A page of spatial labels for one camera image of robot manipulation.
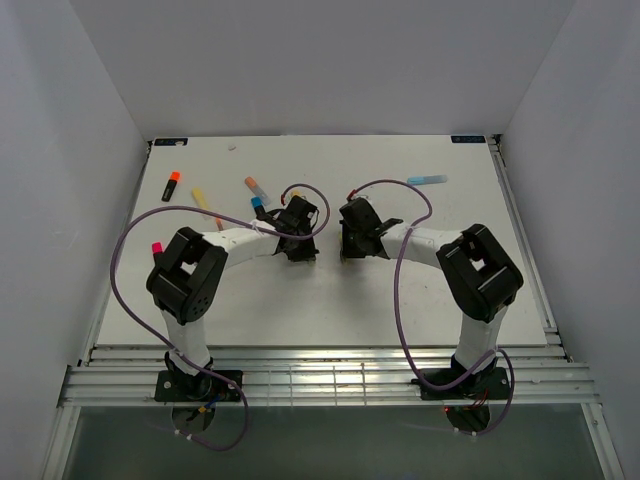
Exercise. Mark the blue label sticker right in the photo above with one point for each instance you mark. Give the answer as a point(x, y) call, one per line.
point(468, 139)

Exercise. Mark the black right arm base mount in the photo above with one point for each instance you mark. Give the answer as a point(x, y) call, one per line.
point(490, 383)

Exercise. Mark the aluminium table rail frame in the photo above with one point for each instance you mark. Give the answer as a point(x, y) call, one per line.
point(337, 377)

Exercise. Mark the orange-capped clear highlighter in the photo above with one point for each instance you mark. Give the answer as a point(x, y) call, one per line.
point(257, 190)

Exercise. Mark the pale yellow highlighter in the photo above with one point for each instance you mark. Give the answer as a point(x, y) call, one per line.
point(200, 199)

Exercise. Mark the blue label sticker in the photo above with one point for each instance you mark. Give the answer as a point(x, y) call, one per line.
point(170, 142)
point(468, 139)

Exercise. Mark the black pink-capped highlighter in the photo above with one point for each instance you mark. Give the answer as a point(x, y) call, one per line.
point(156, 248)

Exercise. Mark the blue label sticker left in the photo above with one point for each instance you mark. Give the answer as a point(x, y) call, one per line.
point(170, 142)

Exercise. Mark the black blue-capped highlighter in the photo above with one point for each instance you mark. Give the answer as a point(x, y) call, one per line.
point(258, 208)

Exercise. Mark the black orange-capped highlighter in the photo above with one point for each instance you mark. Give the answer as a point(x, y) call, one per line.
point(170, 186)

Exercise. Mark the pastel blue highlighter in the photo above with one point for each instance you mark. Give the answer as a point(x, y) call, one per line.
point(427, 180)

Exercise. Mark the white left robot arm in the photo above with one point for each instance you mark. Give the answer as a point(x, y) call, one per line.
point(186, 275)

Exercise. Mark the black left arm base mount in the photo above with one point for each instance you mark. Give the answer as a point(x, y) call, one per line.
point(172, 387)

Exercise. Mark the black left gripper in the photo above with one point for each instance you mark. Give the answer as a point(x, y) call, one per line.
point(305, 254)

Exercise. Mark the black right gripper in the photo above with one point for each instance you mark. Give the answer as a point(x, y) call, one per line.
point(347, 251)

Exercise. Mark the thin yellow highlighter pen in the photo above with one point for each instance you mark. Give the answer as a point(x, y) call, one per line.
point(341, 251)

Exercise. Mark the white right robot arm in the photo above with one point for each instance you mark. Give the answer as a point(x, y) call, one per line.
point(482, 278)

